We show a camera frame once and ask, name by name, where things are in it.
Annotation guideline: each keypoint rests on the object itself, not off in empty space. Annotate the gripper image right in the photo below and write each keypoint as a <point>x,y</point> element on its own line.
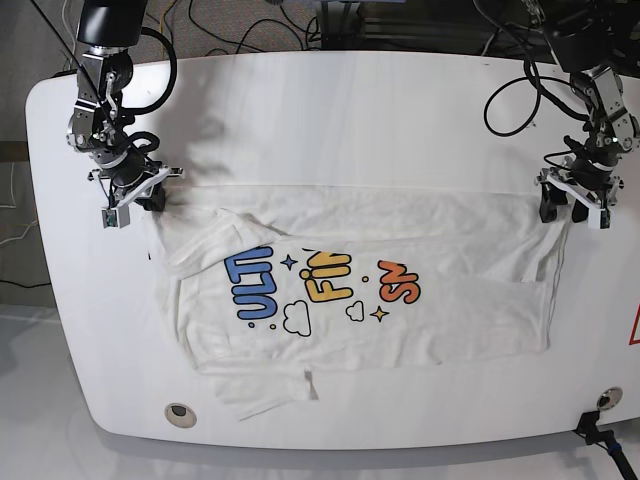
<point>571,174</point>

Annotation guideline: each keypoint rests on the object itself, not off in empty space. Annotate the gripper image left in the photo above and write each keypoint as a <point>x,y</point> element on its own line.
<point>134,180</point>

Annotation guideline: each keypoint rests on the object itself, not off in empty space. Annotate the white printed T-shirt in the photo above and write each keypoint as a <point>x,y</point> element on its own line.
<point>262,287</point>

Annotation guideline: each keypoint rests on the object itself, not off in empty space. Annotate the red triangle sticker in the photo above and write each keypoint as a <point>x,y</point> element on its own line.
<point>635,333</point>

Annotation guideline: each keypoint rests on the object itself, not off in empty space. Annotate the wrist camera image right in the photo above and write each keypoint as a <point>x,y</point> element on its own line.
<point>599,218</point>

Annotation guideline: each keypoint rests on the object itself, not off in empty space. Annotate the right table cable grommet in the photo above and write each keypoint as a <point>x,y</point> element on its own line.
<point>609,399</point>

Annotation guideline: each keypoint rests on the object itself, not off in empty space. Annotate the table cable grommet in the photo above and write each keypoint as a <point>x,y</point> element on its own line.
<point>609,399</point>
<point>180,415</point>

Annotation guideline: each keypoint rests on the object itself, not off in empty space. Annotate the left table cable grommet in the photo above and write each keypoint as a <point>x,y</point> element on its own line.
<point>180,415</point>

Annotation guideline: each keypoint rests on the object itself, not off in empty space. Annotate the black clamp with cable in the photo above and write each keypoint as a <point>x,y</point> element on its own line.
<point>590,433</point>

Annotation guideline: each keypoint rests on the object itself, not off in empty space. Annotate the aluminium frame stand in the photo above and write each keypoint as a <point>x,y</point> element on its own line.
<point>340,24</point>

